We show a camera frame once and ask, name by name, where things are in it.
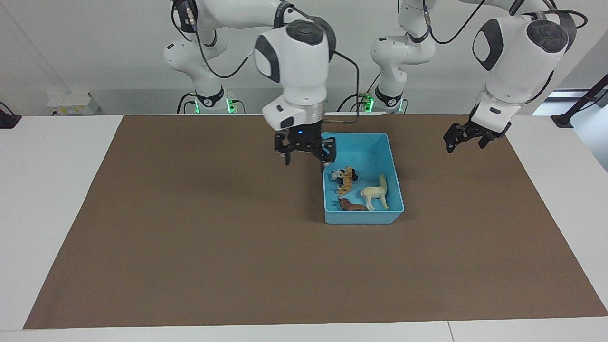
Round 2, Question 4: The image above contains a cream white horse toy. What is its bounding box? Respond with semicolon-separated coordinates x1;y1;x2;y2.
360;174;390;211

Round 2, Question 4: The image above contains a brown table mat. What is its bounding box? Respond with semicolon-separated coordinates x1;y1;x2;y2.
24;114;608;329

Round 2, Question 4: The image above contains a black right base cable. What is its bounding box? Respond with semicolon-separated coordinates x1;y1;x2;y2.
176;92;198;115

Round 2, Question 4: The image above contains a black white panda toy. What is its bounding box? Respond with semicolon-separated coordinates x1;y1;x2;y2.
331;167;359;184

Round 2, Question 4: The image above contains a brown lion toy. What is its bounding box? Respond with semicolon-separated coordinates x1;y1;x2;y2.
338;198;369;212

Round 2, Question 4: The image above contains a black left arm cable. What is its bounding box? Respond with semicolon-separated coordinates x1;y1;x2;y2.
422;0;589;46

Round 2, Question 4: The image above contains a black left base cable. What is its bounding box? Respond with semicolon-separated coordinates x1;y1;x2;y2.
337;93;367;113

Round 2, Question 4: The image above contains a black clamp mount with rod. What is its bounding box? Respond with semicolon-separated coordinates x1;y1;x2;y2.
551;74;608;129

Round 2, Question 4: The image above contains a white cardboard box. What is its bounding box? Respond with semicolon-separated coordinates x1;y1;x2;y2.
47;92;99;116

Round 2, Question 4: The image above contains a black base cable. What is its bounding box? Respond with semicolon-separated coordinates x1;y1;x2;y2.
176;92;198;115
337;93;367;113

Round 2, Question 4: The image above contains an orange striped tiger toy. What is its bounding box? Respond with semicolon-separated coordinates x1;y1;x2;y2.
337;166;358;196

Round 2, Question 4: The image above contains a light blue storage box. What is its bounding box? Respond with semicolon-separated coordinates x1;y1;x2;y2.
321;132;405;225

